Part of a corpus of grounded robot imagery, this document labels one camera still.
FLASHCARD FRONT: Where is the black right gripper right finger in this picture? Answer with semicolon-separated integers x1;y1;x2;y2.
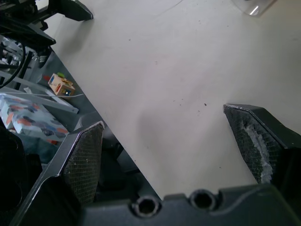
222;103;301;212

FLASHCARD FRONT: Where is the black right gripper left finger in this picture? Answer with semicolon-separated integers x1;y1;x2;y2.
9;121;105;226

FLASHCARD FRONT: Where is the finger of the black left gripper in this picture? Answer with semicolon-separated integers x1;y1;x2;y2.
48;0;94;22
0;22;57;51

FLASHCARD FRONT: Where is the wooden toy box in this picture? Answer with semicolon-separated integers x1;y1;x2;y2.
48;73;76;97

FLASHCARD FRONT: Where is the patterned white cardboard box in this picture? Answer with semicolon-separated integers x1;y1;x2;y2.
0;93;70;145

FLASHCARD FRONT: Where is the black cable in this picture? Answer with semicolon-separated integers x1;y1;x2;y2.
0;42;27;88

